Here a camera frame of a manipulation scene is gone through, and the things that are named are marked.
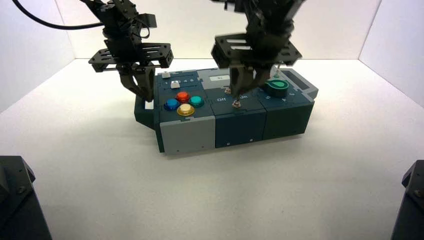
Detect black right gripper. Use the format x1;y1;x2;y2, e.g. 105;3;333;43
211;19;303;101

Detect blue round push button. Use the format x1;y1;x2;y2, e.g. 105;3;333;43
163;98;181;112

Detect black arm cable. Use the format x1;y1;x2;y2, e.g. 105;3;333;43
12;0;108;31

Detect green rotary knob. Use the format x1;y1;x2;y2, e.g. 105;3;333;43
263;79;290;98

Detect teal round push button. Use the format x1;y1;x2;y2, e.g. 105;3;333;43
188;96;205;108

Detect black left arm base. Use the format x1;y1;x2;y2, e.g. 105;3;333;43
0;155;53;240

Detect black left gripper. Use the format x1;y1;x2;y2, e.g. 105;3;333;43
88;30;174;102

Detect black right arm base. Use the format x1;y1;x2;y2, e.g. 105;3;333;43
390;159;424;240

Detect teal and grey control box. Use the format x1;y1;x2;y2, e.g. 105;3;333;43
134;67;320;156

